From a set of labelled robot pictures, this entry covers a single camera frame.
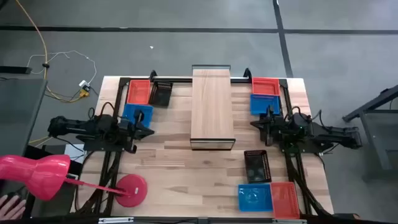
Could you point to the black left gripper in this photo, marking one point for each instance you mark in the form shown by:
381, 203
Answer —
127, 130

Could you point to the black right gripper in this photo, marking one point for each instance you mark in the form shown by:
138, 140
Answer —
280, 127

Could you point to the blue slotted plastic basket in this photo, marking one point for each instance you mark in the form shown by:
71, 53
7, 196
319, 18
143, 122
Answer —
129, 113
255, 197
259, 104

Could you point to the orange slotted plastic basket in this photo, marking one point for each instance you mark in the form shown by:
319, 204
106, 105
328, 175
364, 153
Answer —
265, 86
285, 200
138, 91

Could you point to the black slotted plastic basket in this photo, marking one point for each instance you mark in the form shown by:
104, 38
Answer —
161, 95
256, 166

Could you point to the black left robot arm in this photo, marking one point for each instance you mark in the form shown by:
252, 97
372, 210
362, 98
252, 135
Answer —
77, 127

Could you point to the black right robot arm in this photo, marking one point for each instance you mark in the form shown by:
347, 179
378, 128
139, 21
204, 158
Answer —
329, 133

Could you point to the yellow plug connector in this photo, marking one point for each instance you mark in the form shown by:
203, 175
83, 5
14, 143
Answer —
84, 94

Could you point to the white paper sheet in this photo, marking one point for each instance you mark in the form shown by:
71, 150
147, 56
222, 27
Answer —
74, 152

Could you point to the white plug adapter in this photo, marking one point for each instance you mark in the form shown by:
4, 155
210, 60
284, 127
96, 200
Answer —
84, 84

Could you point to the silver aluminium bar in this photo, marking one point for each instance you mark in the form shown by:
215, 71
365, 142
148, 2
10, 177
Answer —
116, 220
289, 221

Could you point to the black metal side table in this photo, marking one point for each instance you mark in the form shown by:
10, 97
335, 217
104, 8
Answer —
370, 104

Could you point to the pink desk lamp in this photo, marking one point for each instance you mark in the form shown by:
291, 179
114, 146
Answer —
40, 175

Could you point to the person's hand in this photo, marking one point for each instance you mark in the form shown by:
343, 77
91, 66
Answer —
11, 208

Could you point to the black aluminium table frame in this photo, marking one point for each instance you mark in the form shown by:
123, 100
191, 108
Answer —
183, 80

